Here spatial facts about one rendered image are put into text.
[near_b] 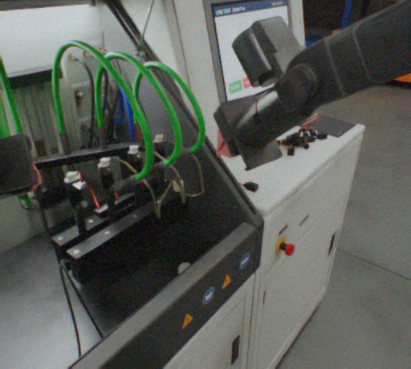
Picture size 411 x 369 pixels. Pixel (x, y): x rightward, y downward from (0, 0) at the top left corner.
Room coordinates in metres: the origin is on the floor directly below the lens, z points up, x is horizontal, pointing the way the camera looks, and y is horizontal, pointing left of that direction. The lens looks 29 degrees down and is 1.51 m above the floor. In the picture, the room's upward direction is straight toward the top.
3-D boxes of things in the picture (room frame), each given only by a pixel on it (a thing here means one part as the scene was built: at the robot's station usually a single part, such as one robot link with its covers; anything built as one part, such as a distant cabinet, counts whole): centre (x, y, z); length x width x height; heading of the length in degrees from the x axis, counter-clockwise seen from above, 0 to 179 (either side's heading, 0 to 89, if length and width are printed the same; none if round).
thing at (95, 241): (0.71, 0.19, 0.91); 0.34 x 0.10 x 0.15; 139
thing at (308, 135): (1.08, -0.32, 1.01); 0.23 x 0.11 x 0.06; 139
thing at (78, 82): (0.97, 0.31, 1.20); 0.13 x 0.03 x 0.31; 139
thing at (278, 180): (1.05, -0.30, 0.97); 0.70 x 0.22 x 0.03; 139
